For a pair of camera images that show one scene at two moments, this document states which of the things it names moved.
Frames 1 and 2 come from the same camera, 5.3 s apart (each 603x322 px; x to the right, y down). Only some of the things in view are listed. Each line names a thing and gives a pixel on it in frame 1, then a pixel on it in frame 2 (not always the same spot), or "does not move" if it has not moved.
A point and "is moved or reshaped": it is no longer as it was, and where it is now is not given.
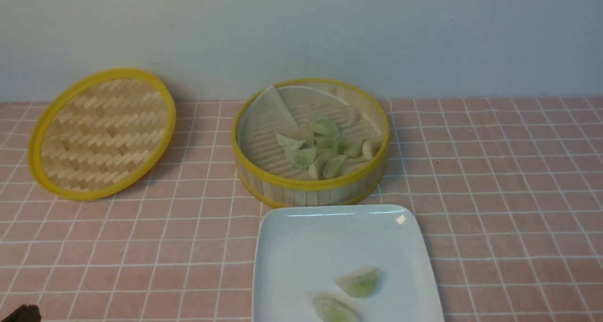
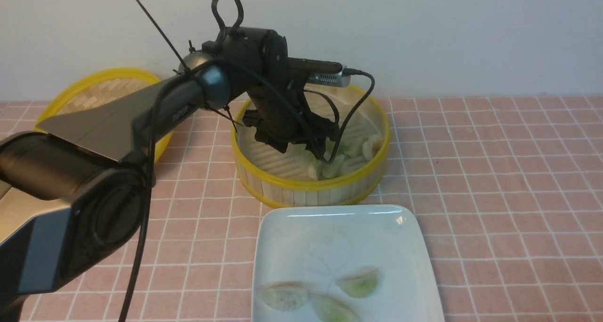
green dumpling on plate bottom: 329,308 does not move
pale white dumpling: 298,134 is moved or reshaped
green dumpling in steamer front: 333,166 does not move
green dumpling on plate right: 360,284 does not move
